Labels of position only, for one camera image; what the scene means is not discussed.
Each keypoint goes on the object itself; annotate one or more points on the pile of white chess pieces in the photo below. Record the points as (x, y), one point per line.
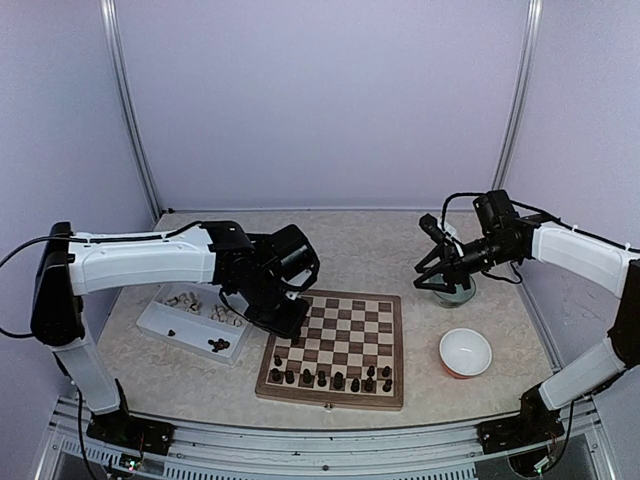
(191, 303)

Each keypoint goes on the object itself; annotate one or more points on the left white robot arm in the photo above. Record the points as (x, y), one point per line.
(269, 271)

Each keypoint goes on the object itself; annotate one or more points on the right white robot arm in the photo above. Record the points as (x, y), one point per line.
(596, 276)

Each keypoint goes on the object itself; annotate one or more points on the wooden chess board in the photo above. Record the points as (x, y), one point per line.
(343, 332)

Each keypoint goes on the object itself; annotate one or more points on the white orange ceramic bowl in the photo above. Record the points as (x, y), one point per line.
(465, 353)

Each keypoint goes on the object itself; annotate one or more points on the left aluminium frame post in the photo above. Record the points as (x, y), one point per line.
(113, 38)

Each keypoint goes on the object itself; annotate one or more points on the right aluminium frame post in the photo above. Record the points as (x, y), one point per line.
(518, 101)

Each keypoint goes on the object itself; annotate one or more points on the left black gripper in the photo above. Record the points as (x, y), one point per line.
(288, 327)

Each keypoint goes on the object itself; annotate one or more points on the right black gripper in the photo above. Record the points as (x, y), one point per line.
(452, 265)

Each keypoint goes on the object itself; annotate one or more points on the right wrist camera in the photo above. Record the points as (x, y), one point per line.
(440, 231)

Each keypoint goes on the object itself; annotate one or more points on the front aluminium rail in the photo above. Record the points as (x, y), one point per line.
(201, 450)

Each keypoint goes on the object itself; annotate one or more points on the clear glass bowl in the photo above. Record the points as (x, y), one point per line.
(460, 297)

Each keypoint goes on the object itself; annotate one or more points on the white divided plastic tray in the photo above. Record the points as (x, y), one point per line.
(157, 319)

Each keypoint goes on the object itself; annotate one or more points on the pile of dark chess pieces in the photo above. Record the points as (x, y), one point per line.
(215, 345)

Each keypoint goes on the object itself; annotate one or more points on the aluminium frame post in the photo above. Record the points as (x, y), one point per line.
(113, 38)
(518, 101)

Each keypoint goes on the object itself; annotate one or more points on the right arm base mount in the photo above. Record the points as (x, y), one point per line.
(514, 432)

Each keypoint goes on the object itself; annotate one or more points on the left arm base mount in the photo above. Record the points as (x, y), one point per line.
(134, 433)

